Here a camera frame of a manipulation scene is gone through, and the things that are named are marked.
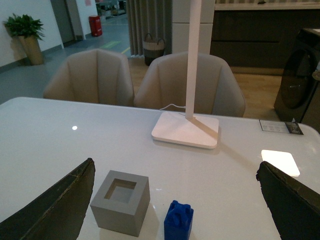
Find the white lamp cable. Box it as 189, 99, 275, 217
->
159, 103, 187, 111

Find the gray cube base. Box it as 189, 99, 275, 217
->
90, 170, 151, 237

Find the gray curtain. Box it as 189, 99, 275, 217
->
126, 0, 173, 56

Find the white desk lamp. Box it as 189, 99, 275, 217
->
151, 0, 219, 149

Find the beige chair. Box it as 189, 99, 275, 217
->
134, 52, 246, 117
43, 48, 135, 107

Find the woven basket with handles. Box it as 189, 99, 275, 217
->
142, 33, 165, 66

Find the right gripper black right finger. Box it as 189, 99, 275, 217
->
256, 161, 320, 240

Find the white cabinet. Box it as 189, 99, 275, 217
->
172, 0, 216, 54

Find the dark label card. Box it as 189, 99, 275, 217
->
259, 119, 303, 135

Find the beige chair left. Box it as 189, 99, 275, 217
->
43, 48, 135, 107

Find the blue plastic part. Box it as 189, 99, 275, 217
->
164, 200, 194, 240

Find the potted green plant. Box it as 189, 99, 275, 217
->
4, 14, 45, 66

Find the beige chair right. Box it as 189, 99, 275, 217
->
134, 52, 246, 117

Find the dark washing machine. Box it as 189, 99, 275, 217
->
273, 28, 320, 123

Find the red bin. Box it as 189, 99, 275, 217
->
88, 15, 103, 37

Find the dark kitchen counter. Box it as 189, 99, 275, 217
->
210, 0, 320, 75

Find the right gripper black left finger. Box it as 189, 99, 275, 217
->
0, 158, 96, 240

